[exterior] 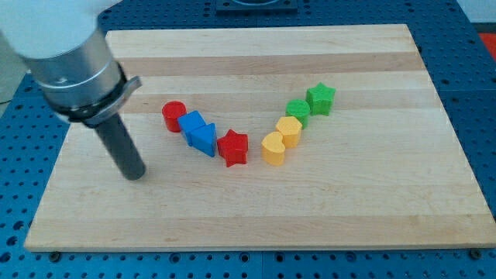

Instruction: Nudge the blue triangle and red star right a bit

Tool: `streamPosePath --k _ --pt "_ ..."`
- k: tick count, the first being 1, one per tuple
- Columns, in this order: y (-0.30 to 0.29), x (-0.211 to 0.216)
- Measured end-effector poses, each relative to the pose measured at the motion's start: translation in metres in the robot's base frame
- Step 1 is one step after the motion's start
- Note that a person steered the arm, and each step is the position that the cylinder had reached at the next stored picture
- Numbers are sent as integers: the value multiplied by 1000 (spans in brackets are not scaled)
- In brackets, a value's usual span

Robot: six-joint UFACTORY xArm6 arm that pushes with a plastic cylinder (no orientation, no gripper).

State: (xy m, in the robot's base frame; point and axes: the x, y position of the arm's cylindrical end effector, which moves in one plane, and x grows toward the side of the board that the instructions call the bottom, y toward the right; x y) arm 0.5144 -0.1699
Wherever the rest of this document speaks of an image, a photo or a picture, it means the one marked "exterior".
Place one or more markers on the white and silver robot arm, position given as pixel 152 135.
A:
pixel 65 50

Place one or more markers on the red star block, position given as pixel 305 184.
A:
pixel 233 147

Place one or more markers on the blue triangle block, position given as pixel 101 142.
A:
pixel 204 139

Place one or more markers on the green star block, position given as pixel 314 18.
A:
pixel 320 99

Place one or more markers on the yellow heart block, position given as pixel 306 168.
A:
pixel 273 149

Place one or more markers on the yellow hexagon block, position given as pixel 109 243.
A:
pixel 290 129

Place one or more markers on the green cylinder block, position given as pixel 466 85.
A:
pixel 300 109

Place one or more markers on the blue cube block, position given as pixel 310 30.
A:
pixel 189 123

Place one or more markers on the light wooden board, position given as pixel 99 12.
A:
pixel 383 171

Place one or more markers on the red cylinder block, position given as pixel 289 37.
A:
pixel 171 112

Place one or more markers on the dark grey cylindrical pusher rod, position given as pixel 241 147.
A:
pixel 117 141

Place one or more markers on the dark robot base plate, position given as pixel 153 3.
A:
pixel 242 6

